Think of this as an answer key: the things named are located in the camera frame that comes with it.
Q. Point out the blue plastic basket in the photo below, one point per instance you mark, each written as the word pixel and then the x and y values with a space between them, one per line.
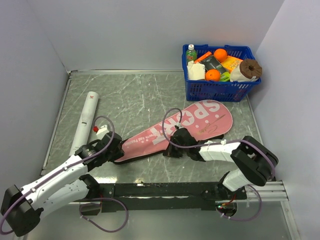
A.
pixel 197 90

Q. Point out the white shuttlecock tube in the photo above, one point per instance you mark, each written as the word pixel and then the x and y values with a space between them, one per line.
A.
pixel 85 122

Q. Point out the orange slim box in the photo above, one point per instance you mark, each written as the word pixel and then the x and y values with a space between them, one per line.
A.
pixel 207 54

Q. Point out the orange fruit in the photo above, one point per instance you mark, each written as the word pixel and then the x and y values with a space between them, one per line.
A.
pixel 213 75
pixel 220 54

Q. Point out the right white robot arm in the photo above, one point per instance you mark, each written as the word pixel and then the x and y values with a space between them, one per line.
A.
pixel 255 163

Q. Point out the green drink bottle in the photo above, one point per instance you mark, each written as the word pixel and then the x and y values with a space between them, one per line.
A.
pixel 191 54

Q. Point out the orange fruit front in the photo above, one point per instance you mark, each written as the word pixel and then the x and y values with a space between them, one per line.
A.
pixel 213 75

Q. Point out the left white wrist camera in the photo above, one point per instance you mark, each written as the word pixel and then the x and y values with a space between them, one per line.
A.
pixel 101 131

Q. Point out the yellow orange snack box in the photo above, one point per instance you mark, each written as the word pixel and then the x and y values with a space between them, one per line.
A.
pixel 230 63

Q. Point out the white cloth bag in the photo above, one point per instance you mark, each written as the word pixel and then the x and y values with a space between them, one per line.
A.
pixel 196 71

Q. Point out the lime green packet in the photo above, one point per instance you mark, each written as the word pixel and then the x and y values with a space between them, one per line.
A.
pixel 224 77

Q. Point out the pink racket cover bag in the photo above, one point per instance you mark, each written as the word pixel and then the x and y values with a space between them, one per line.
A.
pixel 204 120

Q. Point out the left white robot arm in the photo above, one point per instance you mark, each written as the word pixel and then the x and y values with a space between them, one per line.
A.
pixel 23 208

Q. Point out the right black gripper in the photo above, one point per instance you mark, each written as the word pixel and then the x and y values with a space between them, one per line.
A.
pixel 170 152

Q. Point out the black packet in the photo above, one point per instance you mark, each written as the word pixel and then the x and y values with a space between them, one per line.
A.
pixel 211 63

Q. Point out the orange fruit back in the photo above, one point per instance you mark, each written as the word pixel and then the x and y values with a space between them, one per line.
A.
pixel 220 54

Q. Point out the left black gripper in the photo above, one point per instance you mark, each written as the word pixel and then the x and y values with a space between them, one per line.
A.
pixel 120 152

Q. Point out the brown paper roll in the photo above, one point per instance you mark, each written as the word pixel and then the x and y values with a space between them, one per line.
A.
pixel 249 70

